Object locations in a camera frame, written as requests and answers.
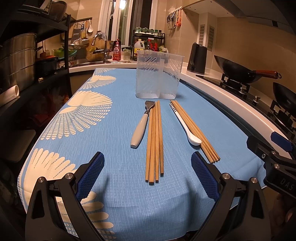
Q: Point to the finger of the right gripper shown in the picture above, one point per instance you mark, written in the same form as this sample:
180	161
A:
282	142
260	148

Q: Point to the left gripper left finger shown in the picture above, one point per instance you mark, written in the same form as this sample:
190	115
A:
44	221

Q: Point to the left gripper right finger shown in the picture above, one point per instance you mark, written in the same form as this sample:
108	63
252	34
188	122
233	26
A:
240	211

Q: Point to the white ceramic spoon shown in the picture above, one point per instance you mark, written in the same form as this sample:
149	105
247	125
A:
193	140

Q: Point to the hanging kitchen tools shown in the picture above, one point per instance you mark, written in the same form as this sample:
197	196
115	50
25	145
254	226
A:
174	19

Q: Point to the chrome kitchen faucet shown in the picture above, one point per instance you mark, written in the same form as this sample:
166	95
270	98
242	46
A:
100	45

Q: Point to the black gas stove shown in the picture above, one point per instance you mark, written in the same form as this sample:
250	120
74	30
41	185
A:
273	110

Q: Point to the blue patterned tablecloth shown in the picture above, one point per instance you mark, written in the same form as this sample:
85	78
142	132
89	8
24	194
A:
101	117

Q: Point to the range hood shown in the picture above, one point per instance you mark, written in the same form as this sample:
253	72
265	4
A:
278	14

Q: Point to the white paper roll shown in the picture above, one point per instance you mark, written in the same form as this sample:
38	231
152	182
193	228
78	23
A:
9	95

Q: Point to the clear plastic utensil holder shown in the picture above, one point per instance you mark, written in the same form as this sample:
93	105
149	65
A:
158	74

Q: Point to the black spice rack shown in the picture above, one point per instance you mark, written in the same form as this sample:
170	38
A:
152	41

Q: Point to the orange lidded pot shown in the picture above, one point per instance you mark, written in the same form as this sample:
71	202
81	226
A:
45	68

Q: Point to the yellow oil jug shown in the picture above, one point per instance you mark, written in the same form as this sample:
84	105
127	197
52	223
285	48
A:
138	46

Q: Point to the steel stock pot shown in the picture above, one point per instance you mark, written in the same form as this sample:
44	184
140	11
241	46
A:
17	61

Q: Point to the glass jar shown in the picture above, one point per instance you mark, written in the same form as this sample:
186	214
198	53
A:
126	53

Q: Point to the black metal shelf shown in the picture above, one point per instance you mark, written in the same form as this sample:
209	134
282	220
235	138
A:
31	22

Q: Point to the red dish soap bottle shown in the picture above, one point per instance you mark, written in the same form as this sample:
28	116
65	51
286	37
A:
116	51

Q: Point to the hanging white ladle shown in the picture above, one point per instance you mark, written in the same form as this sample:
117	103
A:
90	28

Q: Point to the brown bowl on shelf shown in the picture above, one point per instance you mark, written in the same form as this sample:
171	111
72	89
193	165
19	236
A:
57	10

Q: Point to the black wok red handle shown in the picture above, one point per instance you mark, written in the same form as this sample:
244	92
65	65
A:
242	74

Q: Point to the white window frame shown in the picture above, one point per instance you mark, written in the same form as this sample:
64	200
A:
118	19

